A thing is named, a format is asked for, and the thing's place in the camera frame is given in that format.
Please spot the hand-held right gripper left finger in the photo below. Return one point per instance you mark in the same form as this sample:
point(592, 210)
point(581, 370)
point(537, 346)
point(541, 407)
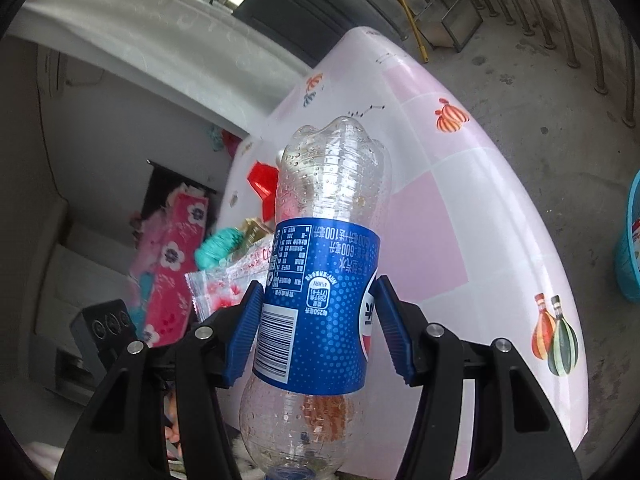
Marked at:
point(245, 340)

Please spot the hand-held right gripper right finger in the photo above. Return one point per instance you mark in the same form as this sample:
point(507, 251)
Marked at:
point(395, 335)

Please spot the clear bottle with blue label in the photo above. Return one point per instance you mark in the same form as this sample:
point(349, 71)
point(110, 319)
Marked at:
point(320, 310)

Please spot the blue plastic wastebasket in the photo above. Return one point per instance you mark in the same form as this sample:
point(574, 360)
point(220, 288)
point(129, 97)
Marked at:
point(625, 270)

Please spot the clear wrapper with red print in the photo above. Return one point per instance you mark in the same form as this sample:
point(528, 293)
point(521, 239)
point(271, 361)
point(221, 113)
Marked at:
point(215, 295)

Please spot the teal plastic bag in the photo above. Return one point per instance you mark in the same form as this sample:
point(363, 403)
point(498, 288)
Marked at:
point(215, 250)

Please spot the pink floral box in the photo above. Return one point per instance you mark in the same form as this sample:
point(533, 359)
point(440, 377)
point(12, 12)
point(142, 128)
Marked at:
point(172, 260)

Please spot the yellow snack wrapper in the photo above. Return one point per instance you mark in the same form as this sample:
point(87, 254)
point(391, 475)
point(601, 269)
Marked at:
point(255, 230)

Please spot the red orange snack wrapper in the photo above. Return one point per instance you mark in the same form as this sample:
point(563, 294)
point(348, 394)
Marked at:
point(262, 180)

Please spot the pink patterned tablecloth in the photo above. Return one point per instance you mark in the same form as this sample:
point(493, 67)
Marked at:
point(475, 185)

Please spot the colourful cloth bundle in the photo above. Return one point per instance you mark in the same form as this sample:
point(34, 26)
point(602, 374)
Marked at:
point(220, 140)

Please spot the white air conditioner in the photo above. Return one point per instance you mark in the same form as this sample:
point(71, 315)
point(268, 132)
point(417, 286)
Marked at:
point(55, 72)

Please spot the yellow broom stick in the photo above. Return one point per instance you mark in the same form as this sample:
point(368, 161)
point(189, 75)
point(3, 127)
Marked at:
point(407, 15)

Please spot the metal railing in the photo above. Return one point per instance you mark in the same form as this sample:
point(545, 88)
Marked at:
point(600, 80)

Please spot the dark metal door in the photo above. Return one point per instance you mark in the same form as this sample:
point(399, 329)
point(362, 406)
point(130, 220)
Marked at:
point(300, 15)

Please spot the metal box frame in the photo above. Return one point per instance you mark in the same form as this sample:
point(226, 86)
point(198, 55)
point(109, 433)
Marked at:
point(452, 22)

